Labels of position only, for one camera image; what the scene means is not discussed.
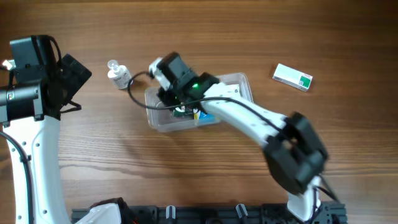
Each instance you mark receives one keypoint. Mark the blue yellow VapoDrops box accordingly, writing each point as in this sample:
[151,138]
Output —
[201,117]

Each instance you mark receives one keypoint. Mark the white Hansaplast plaster box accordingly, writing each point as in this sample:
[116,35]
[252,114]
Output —
[234,88]

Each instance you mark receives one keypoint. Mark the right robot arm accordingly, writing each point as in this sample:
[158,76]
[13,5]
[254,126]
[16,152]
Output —
[294,153]

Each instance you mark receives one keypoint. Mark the small white plastic bottle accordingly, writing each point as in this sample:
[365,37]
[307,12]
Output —
[119,74]

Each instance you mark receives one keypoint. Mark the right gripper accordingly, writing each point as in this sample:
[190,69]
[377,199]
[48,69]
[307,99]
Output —
[168,97]

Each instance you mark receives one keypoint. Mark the dark green tape packet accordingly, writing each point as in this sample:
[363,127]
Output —
[183,112]

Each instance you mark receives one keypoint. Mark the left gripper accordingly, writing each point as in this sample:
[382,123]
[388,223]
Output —
[74,73]

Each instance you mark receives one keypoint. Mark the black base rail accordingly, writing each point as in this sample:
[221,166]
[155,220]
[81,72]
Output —
[329,213]

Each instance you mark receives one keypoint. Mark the white green medicine box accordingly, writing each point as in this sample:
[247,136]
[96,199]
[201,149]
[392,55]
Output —
[292,77]

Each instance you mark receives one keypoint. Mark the clear plastic container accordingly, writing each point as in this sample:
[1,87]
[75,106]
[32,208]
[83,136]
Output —
[163,120]

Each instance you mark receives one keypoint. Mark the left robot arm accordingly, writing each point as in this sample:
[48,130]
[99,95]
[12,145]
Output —
[41,82]

